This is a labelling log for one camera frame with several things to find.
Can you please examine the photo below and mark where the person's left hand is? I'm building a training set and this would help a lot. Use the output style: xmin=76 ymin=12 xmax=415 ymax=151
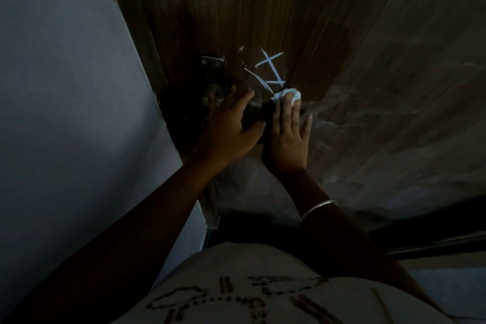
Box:
xmin=195 ymin=85 xmax=267 ymax=171

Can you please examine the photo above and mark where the person's right hand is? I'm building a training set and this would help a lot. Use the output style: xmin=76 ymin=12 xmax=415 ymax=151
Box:
xmin=262 ymin=92 xmax=314 ymax=175

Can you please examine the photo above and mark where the dark door lever handle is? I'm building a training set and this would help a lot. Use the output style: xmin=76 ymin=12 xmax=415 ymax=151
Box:
xmin=205 ymin=84 xmax=275 ymax=143

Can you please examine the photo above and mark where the white wiping cloth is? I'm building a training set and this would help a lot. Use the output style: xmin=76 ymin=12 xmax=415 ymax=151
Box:
xmin=270 ymin=87 xmax=302 ymax=108

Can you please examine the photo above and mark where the person's left forearm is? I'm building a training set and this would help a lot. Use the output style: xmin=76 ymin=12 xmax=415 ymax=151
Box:
xmin=3 ymin=153 xmax=233 ymax=324

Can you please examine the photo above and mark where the person's right forearm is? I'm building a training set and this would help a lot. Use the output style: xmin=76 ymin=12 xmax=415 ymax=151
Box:
xmin=270 ymin=166 xmax=453 ymax=321

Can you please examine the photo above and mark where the metal door lock plate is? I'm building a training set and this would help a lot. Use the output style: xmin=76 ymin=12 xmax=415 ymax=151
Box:
xmin=200 ymin=54 xmax=227 ymax=109

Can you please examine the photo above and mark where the silver bangle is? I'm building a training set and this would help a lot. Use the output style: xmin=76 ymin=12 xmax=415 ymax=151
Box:
xmin=300 ymin=199 xmax=338 ymax=221

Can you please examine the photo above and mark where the brown wooden door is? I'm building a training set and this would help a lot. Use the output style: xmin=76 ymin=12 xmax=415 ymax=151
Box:
xmin=98 ymin=0 xmax=486 ymax=256

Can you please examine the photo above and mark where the white printed shirt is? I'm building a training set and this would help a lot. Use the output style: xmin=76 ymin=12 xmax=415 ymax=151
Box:
xmin=109 ymin=241 xmax=469 ymax=324

